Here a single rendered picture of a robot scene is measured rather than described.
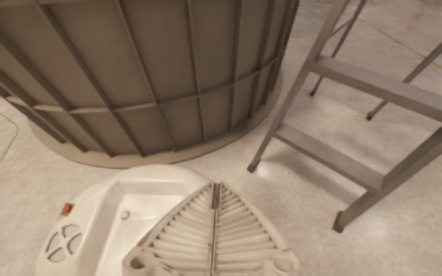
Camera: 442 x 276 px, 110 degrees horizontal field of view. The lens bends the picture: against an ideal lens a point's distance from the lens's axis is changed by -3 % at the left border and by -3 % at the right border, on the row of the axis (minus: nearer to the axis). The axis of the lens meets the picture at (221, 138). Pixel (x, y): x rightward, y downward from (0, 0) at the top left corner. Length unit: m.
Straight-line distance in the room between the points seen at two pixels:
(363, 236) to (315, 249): 0.26
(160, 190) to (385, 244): 1.05
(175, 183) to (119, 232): 0.23
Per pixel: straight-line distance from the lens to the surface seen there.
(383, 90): 0.68
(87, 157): 1.29
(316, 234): 1.00
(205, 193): 0.16
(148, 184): 0.63
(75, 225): 0.68
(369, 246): 1.13
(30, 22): 0.78
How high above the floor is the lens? 0.89
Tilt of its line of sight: 53 degrees down
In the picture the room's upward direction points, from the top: 1 degrees clockwise
